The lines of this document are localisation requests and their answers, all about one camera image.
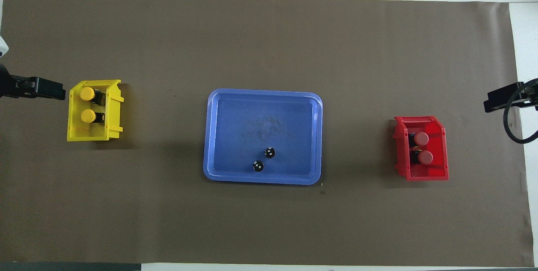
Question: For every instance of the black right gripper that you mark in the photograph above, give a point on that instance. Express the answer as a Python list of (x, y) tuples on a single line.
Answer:
[(530, 96)]

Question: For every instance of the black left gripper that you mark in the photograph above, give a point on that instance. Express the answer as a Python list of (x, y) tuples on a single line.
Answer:
[(5, 82)]

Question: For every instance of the yellow push button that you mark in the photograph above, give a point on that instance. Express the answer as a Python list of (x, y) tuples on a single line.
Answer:
[(87, 93), (88, 116)]

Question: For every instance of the red push button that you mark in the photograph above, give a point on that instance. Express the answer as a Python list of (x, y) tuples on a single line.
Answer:
[(425, 157), (421, 138)]

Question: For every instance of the yellow plastic storage bin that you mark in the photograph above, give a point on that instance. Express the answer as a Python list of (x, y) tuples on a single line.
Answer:
[(90, 132)]

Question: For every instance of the red plastic storage bin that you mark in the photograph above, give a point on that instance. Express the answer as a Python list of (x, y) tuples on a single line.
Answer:
[(437, 153)]

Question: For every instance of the brown paper table mat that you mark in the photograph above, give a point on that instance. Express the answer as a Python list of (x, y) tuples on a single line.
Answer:
[(168, 220)]

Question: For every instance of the blue plastic tray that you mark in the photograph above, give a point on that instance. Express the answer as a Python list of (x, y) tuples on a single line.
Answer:
[(235, 136)]

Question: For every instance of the black cylindrical capacitor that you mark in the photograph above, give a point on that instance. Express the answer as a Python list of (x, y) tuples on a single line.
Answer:
[(270, 152), (258, 166)]

